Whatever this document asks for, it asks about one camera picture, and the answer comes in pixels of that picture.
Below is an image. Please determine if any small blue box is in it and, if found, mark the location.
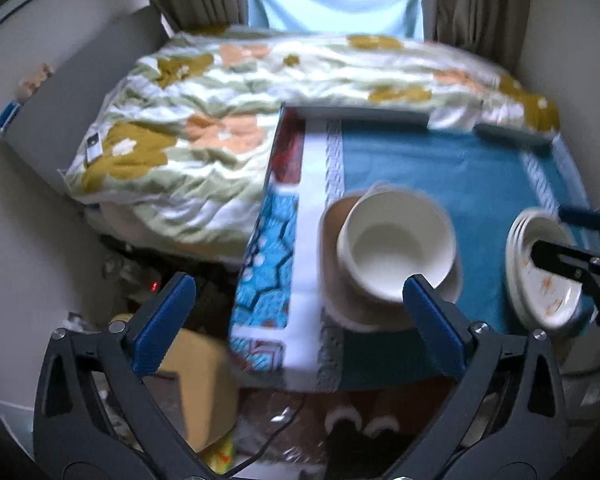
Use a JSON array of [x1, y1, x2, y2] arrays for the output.
[[0, 101, 21, 133]]

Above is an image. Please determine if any orange patterned white plate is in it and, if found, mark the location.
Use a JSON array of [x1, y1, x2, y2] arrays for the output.
[[519, 217, 584, 331]]

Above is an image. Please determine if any floral blanket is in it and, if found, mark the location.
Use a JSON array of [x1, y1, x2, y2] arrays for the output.
[[60, 30, 561, 261]]

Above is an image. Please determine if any grey board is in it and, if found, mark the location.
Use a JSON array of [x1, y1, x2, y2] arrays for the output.
[[281, 102, 485, 130]]

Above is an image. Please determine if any small pink figure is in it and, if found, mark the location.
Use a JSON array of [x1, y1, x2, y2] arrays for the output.
[[20, 62, 56, 98]]

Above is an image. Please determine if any grey headboard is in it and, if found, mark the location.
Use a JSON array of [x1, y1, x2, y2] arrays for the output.
[[0, 7, 173, 196]]

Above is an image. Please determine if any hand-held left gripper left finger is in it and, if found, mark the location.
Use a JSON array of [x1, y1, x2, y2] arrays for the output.
[[32, 271, 216, 480]]

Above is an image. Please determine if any yellow packet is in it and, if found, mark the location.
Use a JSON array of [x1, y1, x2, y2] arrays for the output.
[[200, 432, 237, 477]]

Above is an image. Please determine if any cardboard box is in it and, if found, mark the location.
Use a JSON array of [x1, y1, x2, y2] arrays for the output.
[[112, 312, 241, 453]]

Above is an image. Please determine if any teal patterned tablecloth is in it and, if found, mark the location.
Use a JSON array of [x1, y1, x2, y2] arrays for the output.
[[227, 105, 596, 393]]

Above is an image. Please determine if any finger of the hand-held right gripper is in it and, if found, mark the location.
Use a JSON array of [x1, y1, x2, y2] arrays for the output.
[[559, 205, 600, 229], [527, 240, 600, 287]]

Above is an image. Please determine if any cream bowl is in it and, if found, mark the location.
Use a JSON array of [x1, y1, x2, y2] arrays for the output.
[[336, 186, 458, 306]]

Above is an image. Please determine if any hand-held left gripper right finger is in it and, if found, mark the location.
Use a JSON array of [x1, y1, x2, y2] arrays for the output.
[[380, 274, 571, 480]]

